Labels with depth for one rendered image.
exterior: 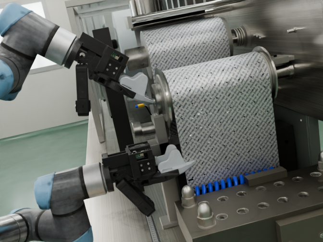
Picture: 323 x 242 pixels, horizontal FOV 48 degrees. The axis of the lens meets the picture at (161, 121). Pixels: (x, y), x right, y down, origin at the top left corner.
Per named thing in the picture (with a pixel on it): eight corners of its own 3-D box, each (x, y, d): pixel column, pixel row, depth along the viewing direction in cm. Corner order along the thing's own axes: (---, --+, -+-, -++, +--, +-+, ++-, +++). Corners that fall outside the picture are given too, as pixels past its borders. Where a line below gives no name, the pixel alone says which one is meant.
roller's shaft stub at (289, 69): (261, 82, 93) (259, 66, 92) (286, 77, 94) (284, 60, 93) (268, 85, 89) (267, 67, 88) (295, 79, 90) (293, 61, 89)
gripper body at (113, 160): (155, 149, 79) (100, 162, 78) (162, 184, 82) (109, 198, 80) (150, 139, 87) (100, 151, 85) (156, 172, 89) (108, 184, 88)
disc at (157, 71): (162, 120, 96) (151, 65, 93) (164, 120, 96) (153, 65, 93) (173, 135, 82) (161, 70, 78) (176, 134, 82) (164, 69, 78)
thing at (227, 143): (189, 192, 88) (175, 120, 83) (279, 169, 91) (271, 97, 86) (189, 193, 87) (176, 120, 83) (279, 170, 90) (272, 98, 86)
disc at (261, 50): (253, 100, 100) (245, 45, 96) (254, 99, 100) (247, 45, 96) (279, 110, 85) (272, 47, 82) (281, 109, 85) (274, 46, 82)
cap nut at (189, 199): (180, 202, 82) (176, 184, 81) (195, 198, 82) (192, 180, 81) (183, 209, 78) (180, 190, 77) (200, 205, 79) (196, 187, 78)
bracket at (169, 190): (158, 221, 101) (135, 116, 93) (180, 215, 102) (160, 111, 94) (161, 230, 96) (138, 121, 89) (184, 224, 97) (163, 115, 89)
